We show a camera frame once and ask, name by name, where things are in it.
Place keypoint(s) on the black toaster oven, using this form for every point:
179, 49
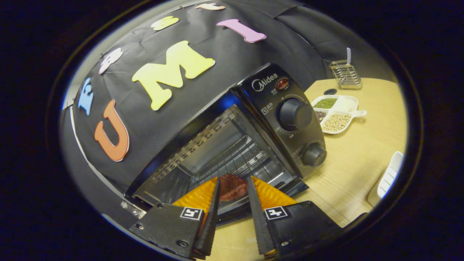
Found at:
264, 94

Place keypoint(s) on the metal spoon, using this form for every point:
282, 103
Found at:
348, 56

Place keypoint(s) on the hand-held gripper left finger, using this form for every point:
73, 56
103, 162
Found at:
212, 217

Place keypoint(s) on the white divided bean dish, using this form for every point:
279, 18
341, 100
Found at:
344, 105

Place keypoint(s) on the brown meat piece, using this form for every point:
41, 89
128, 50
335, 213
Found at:
232, 186

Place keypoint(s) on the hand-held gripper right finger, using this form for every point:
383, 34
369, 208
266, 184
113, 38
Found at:
255, 217

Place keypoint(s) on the small black round lid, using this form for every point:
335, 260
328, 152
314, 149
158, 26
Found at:
330, 91

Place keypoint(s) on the white rectangular tray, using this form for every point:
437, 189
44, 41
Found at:
389, 177

